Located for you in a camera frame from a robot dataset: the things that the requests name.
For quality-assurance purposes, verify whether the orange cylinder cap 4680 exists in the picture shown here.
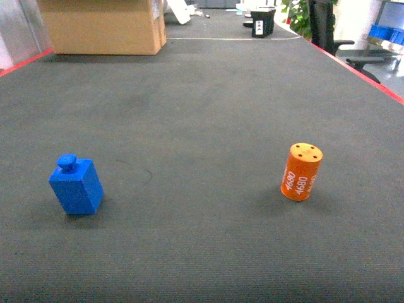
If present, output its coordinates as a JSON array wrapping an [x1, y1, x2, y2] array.
[[280, 143, 323, 202]]

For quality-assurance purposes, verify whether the dark grey table mat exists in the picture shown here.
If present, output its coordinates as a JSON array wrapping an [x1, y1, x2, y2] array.
[[0, 8, 404, 303]]

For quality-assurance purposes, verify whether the blue block part with knob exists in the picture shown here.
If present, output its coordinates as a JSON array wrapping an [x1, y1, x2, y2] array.
[[49, 154, 104, 215]]

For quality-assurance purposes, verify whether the black box with label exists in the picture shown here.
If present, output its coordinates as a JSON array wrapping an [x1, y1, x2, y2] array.
[[251, 8, 276, 38]]

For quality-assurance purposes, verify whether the black office chair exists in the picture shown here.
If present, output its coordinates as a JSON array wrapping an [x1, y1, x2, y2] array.
[[307, 0, 386, 85]]

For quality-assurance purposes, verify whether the large cardboard box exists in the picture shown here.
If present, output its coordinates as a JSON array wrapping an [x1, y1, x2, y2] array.
[[37, 0, 167, 56]]

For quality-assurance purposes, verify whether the green potted plant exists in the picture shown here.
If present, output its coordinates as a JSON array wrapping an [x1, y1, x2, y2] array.
[[281, 0, 311, 40]]

